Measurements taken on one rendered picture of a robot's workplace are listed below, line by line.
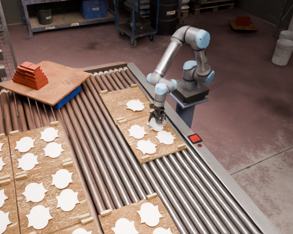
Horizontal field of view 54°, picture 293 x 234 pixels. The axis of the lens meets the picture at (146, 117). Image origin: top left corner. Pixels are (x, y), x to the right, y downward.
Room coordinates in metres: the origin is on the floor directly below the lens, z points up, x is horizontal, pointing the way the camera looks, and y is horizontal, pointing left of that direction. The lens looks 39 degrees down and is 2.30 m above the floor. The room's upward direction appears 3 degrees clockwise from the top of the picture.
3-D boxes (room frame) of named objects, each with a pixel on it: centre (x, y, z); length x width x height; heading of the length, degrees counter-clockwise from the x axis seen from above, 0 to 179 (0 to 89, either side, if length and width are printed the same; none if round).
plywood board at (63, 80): (2.00, 0.81, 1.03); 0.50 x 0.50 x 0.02; 67
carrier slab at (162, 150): (1.51, -0.04, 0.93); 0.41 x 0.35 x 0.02; 28
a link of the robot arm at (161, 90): (1.60, -0.09, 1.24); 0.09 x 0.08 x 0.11; 142
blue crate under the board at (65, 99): (1.96, 0.76, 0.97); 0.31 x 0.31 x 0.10; 67
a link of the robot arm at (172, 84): (1.69, -0.13, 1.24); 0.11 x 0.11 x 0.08; 52
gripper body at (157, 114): (1.59, -0.08, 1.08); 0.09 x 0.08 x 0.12; 27
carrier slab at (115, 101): (1.88, 0.16, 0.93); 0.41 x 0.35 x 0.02; 26
